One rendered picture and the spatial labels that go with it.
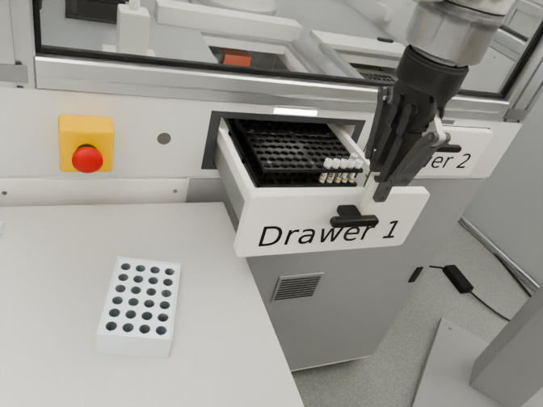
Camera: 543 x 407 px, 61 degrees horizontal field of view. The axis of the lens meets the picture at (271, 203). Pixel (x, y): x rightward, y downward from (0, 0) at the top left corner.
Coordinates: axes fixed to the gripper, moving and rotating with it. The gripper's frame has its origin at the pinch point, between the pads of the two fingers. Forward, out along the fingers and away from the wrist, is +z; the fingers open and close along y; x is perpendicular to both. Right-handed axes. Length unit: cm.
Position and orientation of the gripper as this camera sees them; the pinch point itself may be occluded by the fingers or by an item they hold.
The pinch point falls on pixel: (372, 195)
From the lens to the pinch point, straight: 64.9
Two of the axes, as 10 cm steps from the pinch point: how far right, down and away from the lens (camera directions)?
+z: -2.4, 7.8, 5.8
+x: -9.2, 0.2, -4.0
